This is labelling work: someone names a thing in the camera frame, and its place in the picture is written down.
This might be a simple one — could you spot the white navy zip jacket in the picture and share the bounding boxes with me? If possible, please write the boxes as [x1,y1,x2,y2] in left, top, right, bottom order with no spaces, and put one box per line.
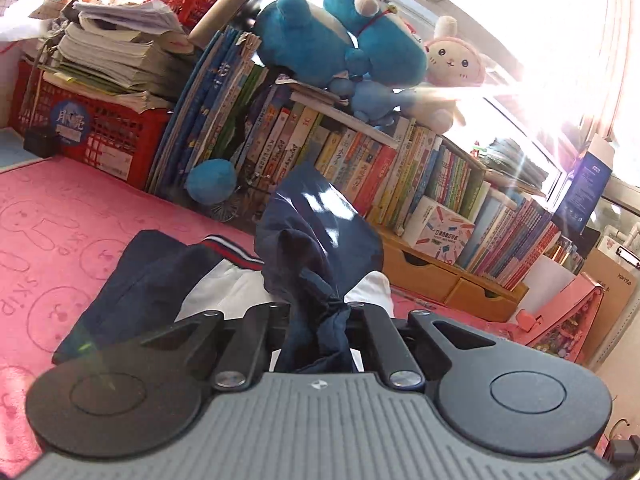
[52,162,393,374]

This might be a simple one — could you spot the wooden drawer shelf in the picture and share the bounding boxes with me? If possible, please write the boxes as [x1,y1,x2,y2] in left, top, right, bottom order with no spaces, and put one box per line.
[375,226,528,322]

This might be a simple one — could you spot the miniature black bicycle model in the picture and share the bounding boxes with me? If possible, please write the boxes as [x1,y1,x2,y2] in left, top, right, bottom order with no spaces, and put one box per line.
[206,181,270,223]

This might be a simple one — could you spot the white colourful card box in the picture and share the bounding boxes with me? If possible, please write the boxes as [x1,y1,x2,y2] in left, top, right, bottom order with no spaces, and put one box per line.
[401,196,475,264]

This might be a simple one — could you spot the right shelf row of books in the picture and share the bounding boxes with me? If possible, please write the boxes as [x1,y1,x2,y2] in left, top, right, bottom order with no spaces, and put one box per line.
[366,116,564,292]

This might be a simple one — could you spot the pink triangular toy house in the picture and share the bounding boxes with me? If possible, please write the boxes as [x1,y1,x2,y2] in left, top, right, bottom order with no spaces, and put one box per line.
[512,273,604,362]

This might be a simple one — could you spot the white paper cup holder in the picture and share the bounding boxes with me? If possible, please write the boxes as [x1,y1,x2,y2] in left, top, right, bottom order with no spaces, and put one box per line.
[516,256,575,314]

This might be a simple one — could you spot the middle row of books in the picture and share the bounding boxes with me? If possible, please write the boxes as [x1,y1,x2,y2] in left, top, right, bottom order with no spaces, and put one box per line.
[233,84,416,218]

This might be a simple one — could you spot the pink desk mat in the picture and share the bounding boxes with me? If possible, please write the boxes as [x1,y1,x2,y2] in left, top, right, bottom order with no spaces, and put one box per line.
[0,154,526,478]

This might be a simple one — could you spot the stack of green-blue papers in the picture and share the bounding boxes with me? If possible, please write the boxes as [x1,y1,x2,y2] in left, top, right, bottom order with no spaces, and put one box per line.
[480,139,549,190]

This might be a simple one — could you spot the red plastic crate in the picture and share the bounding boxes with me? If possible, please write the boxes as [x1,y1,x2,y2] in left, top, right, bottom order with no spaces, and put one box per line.
[9,61,169,190]

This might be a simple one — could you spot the blue poster sign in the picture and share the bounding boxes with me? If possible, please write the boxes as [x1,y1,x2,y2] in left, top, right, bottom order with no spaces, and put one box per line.
[553,136,615,238]

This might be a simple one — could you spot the cardboard box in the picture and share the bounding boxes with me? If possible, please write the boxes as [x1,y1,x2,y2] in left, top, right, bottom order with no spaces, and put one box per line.
[579,248,637,367]

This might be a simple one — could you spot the row of blue thin books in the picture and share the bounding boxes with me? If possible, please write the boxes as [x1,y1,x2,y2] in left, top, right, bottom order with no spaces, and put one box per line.
[146,26,262,195]

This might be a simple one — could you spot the large blue plush toy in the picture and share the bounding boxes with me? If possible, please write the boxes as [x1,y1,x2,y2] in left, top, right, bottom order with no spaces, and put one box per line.
[184,0,432,207]

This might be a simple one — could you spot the small black box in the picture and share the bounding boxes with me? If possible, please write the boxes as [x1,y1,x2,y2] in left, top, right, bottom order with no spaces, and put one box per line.
[23,126,58,158]

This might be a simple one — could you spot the pink white bunny plush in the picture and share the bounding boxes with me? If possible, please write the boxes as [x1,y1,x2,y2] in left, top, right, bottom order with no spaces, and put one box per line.
[397,15,495,134]

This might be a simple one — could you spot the stack of paper booklets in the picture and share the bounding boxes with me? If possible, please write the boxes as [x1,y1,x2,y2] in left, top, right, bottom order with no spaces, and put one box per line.
[32,0,198,107]

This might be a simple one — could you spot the light blue notebook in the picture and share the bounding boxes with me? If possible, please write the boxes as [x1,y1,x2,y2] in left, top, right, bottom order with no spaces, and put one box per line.
[0,127,42,174]

